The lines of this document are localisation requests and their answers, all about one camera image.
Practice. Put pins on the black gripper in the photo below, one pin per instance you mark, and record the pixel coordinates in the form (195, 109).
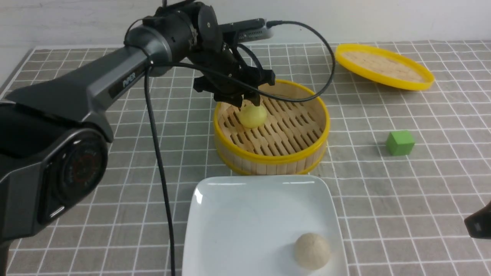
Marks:
(232, 73)

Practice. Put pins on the yellow steamed bun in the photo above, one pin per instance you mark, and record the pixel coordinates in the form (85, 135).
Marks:
(251, 116)

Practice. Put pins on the beige steamed bun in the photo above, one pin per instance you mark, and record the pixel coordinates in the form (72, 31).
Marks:
(311, 251)

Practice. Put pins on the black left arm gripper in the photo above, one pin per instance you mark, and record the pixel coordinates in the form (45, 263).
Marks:
(478, 224)

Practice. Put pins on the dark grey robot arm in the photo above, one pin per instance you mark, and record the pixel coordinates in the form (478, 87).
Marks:
(55, 134)

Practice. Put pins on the white square plate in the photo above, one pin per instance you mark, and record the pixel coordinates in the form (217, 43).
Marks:
(248, 225)

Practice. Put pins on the bamboo steamer basket yellow rim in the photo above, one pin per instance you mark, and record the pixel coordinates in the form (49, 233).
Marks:
(292, 140)

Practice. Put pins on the bamboo steamer lid yellow rim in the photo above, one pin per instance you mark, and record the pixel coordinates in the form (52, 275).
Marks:
(384, 67)

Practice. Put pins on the green cube block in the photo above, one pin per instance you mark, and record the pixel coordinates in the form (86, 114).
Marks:
(400, 143)

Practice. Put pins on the grey checked tablecloth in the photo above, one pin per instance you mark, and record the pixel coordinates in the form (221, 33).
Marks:
(399, 215)

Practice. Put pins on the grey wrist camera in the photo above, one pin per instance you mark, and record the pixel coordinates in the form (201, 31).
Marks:
(245, 31)

